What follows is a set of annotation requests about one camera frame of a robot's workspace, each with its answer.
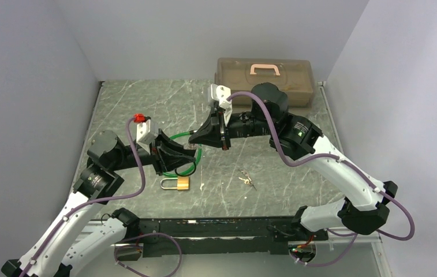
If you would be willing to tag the brass padlock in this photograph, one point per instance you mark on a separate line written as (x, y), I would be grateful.
(175, 183)

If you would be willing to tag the brown plastic toolbox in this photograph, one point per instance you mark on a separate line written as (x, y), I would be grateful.
(294, 77)

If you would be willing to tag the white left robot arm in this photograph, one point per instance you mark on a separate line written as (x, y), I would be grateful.
(60, 251)

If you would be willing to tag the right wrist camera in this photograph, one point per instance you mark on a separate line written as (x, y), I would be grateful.
(220, 94)

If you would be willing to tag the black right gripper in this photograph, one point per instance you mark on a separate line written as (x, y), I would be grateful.
(215, 135)

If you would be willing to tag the silver key bunch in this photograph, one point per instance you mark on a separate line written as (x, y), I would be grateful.
(247, 179)

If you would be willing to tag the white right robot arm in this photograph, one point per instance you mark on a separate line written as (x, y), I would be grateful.
(364, 208)

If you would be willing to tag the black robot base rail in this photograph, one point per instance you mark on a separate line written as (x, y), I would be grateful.
(267, 234)

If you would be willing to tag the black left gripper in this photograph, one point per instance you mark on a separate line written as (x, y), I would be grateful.
(156, 156)

